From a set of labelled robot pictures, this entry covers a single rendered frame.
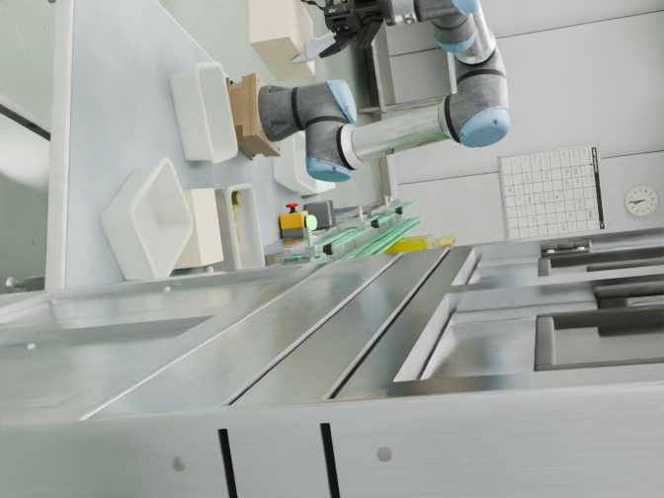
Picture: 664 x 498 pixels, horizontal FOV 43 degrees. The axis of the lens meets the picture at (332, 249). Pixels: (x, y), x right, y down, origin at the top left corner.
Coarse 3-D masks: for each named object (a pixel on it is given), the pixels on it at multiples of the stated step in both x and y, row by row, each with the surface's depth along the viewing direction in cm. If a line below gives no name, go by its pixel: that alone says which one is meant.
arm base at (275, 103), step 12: (264, 96) 218; (276, 96) 218; (288, 96) 218; (264, 108) 217; (276, 108) 217; (288, 108) 217; (264, 120) 218; (276, 120) 218; (288, 120) 218; (276, 132) 220; (288, 132) 221
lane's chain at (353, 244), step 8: (400, 216) 378; (384, 224) 341; (392, 224) 358; (368, 232) 308; (376, 232) 324; (352, 240) 283; (360, 240) 295; (368, 240) 307; (344, 248) 271; (352, 248) 282; (328, 256) 252; (336, 256) 261
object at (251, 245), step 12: (228, 192) 190; (252, 192) 205; (228, 204) 190; (252, 204) 206; (228, 216) 191; (240, 216) 207; (252, 216) 206; (240, 228) 207; (252, 228) 206; (240, 240) 207; (252, 240) 207; (252, 252) 207; (240, 264) 192; (252, 264) 207; (264, 264) 207
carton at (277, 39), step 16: (256, 0) 154; (272, 0) 153; (288, 0) 152; (256, 16) 153; (272, 16) 152; (288, 16) 151; (304, 16) 163; (256, 32) 152; (272, 32) 151; (288, 32) 150; (304, 32) 161; (256, 48) 154; (272, 48) 154; (288, 48) 155; (272, 64) 160; (288, 64) 160; (304, 64) 161
